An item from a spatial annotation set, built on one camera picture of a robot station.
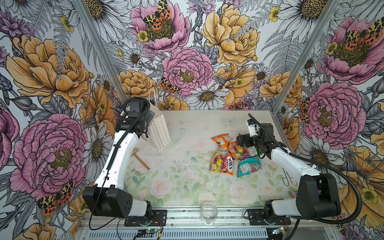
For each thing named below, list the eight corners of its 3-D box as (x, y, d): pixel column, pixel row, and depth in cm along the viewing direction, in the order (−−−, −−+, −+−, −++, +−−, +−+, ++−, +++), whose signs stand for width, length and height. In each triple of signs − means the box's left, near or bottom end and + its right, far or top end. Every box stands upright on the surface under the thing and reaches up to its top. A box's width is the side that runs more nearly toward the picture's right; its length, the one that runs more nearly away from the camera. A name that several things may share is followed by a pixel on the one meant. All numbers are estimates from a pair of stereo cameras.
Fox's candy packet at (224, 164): (209, 171, 91) (210, 168, 88) (211, 153, 99) (212, 150, 96) (232, 174, 90) (233, 172, 87) (232, 156, 98) (233, 153, 95)
